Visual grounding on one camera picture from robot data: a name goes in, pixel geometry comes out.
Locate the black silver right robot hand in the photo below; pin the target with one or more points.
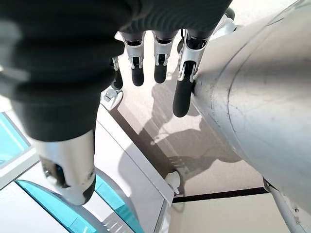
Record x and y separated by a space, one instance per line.
60 60

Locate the white cart caster wheel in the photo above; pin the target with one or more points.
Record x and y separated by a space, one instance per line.
112 95
173 180

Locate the white medical cart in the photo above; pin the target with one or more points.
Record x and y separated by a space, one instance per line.
136 165

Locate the silver right robot leg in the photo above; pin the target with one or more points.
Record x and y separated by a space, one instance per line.
267 97

